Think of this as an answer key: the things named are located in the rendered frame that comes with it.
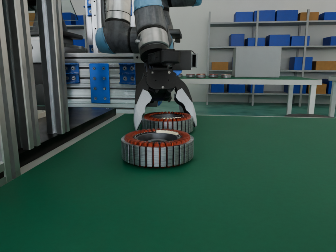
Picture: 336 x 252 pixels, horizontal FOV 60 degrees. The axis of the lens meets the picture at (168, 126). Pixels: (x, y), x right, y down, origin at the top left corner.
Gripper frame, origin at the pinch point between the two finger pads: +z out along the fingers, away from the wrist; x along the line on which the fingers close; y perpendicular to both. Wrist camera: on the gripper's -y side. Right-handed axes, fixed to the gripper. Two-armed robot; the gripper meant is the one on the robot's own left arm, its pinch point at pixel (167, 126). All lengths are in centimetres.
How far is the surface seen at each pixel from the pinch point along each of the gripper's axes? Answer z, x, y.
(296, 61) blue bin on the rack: -255, -419, 403
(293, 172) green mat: 15.1, -9.8, -23.9
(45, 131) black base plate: -0.2, 24.6, -1.5
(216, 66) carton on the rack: -279, -266, 468
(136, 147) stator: 8.7, 10.5, -19.2
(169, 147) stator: 9.4, 6.2, -20.7
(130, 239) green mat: 19.7, 13.9, -32.1
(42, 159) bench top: 7.1, 23.9, -9.8
